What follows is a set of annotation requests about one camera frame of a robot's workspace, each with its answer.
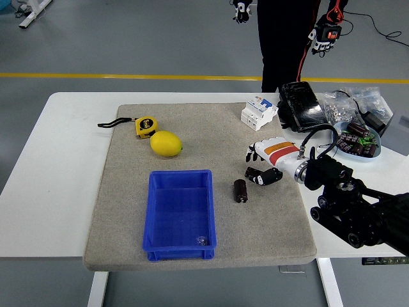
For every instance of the person's left hand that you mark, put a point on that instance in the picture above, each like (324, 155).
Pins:
(326, 35)

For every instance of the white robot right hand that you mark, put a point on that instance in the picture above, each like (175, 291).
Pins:
(278, 152)

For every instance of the person's right hand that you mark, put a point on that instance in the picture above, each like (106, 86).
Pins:
(241, 9)

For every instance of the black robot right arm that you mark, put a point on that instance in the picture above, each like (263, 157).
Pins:
(332, 172)

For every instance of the dark battery printed sleeve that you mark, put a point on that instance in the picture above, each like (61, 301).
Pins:
(348, 141)

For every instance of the brown battery plain sleeve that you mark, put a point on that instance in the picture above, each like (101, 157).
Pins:
(357, 149)
(370, 150)
(357, 128)

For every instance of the blue plastic box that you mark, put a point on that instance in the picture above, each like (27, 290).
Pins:
(179, 217)

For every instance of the grey box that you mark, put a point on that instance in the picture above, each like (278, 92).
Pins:
(396, 131)

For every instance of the person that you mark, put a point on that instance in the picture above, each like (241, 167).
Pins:
(284, 38)

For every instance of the white circuit breaker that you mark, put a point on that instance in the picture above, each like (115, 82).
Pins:
(257, 112)

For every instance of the black glossy device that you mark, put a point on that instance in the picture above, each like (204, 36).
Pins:
(302, 102)

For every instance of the grey-brown mat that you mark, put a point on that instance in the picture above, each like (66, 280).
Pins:
(207, 144)

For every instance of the clear bag of metal nuts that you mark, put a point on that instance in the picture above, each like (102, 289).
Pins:
(338, 107)

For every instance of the clear bag of blue parts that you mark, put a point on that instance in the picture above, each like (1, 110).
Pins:
(372, 99)

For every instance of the small green parts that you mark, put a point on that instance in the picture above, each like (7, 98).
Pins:
(365, 140)

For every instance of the light blue bowl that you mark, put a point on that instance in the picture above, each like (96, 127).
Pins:
(367, 158)

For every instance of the black power adapter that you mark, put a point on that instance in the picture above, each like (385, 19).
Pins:
(375, 121)

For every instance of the yellow lemon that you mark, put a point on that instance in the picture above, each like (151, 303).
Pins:
(165, 144)

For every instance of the small crumpled clear item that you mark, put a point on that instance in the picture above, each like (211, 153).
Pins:
(201, 240)

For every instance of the yellow tape measure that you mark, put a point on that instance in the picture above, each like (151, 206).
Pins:
(146, 126)

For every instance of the white table leg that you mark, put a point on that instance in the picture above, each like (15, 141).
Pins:
(329, 281)
(97, 288)

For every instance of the dark desk control panel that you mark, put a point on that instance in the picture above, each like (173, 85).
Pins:
(383, 260)

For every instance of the blue object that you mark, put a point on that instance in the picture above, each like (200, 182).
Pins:
(4, 4)

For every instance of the small clear bracket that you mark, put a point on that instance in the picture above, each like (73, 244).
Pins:
(291, 269)

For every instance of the white desk frame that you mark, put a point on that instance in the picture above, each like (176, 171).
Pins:
(32, 12)

